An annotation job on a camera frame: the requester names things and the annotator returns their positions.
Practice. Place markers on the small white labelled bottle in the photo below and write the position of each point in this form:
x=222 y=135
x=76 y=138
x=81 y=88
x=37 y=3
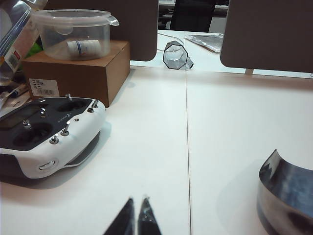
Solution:
x=83 y=47

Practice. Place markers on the white black remote controller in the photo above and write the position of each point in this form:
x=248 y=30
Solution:
x=73 y=137

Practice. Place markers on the metal ice scoop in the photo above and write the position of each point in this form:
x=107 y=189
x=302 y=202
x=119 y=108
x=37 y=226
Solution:
x=281 y=191

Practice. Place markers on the octagonal black-rimmed glass cup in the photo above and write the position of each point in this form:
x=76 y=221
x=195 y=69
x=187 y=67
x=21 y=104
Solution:
x=174 y=56

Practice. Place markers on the white partition support bracket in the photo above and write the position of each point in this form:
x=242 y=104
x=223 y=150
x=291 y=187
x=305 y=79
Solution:
x=249 y=72

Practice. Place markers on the clear plastic bag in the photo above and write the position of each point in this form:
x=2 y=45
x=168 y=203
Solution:
x=205 y=40

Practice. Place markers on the dark pen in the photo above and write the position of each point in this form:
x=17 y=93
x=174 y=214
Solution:
x=17 y=92

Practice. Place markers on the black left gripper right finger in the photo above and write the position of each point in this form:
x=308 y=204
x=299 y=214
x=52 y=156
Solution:
x=146 y=220

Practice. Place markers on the shiny clear packaged bag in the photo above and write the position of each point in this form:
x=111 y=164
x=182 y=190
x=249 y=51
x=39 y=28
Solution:
x=19 y=41

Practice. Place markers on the plain brown cardboard box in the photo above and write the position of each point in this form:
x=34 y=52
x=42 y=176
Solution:
x=97 y=73

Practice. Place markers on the green packet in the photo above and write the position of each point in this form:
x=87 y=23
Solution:
x=34 y=50

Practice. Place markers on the round transparent plastic container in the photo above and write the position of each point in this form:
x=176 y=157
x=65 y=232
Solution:
x=61 y=36

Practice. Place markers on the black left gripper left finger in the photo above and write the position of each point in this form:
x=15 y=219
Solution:
x=124 y=220

